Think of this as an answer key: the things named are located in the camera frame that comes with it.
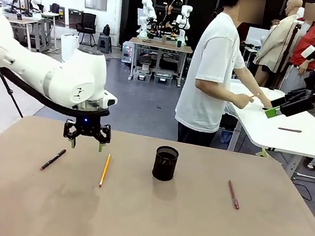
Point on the black tripod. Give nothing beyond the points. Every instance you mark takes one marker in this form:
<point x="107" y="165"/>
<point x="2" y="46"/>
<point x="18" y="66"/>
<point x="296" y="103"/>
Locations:
<point x="12" y="96"/>

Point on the person's left forearm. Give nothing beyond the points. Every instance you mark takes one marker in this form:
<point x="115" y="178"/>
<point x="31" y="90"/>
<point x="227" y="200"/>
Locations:
<point x="249" y="82"/>

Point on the mannequin in beige jacket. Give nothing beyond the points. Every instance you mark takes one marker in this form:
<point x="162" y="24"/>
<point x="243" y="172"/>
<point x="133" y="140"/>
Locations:
<point x="274" y="43"/>

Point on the clear storage box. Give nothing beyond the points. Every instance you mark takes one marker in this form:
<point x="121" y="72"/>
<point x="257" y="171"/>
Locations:
<point x="162" y="79"/>
<point x="143" y="76"/>

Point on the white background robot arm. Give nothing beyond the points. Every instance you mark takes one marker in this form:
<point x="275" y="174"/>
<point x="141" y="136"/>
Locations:
<point x="183" y="22"/>
<point x="145" y="16"/>

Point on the person in black clothes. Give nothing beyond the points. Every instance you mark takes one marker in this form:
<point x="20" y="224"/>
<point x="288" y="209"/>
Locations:
<point x="167" y="19"/>

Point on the black mesh pen holder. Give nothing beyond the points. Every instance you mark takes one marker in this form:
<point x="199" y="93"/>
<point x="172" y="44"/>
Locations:
<point x="164" y="167"/>

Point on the white floor appliance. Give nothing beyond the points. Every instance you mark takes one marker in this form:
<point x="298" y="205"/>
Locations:
<point x="68" y="47"/>

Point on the person's right hand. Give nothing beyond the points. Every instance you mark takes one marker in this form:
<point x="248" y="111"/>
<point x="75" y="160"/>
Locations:
<point x="243" y="101"/>

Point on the background work table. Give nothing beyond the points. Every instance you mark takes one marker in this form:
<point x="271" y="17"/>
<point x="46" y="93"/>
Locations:
<point x="160" y="45"/>

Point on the white workbench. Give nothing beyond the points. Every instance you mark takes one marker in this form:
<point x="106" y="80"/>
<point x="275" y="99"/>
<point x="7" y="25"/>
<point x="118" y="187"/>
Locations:
<point x="38" y="17"/>

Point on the black stand by mannequin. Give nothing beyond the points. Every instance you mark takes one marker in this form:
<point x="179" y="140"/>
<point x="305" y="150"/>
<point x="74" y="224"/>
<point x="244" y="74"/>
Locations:
<point x="290" y="46"/>

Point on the person's left hand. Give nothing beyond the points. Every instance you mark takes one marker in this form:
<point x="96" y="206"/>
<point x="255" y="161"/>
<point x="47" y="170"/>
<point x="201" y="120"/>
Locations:
<point x="264" y="100"/>

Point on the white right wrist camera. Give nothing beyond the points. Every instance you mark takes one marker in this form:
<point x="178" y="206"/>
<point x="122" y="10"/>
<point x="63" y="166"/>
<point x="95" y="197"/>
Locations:
<point x="310" y="52"/>

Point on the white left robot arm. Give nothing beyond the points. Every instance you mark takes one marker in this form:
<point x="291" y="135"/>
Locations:
<point x="70" y="79"/>

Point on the short orange pencil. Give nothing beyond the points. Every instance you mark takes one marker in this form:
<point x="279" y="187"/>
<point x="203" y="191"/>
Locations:
<point x="253" y="95"/>

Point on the black pen red cap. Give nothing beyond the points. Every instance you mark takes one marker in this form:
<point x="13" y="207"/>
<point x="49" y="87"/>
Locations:
<point x="54" y="159"/>

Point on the computer tower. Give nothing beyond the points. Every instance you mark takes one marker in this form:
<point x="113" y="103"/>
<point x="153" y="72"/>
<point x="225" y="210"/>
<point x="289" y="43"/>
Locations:
<point x="127" y="52"/>

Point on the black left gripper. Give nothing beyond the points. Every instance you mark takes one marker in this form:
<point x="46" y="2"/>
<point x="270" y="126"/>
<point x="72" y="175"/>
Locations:
<point x="86" y="126"/>

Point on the white table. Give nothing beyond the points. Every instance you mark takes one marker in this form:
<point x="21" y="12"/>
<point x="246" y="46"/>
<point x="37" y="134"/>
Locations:
<point x="292" y="140"/>

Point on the green cup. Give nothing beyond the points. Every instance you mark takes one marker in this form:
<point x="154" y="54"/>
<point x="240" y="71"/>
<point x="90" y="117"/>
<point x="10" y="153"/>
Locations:
<point x="179" y="44"/>

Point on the stack of dark stools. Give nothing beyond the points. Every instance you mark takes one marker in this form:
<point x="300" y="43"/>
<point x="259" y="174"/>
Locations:
<point x="105" y="43"/>

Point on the black bag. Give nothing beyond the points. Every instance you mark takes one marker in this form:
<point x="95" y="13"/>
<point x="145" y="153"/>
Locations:
<point x="106" y="30"/>

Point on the black office chair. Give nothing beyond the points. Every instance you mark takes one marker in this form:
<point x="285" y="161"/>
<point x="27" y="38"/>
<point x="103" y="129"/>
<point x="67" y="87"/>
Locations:
<point x="87" y="23"/>

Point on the person in white T-shirt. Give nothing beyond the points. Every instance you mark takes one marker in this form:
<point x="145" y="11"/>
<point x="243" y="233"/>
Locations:
<point x="210" y="72"/>

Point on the long yellow pencil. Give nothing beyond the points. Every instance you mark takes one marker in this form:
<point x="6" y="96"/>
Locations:
<point x="104" y="170"/>

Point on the person's right forearm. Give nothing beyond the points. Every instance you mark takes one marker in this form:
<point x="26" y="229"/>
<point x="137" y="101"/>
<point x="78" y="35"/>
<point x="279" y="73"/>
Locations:
<point x="216" y="91"/>

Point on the maroon pen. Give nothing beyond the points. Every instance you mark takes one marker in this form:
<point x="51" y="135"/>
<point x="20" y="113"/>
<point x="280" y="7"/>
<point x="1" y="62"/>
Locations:
<point x="290" y="130"/>
<point x="233" y="194"/>

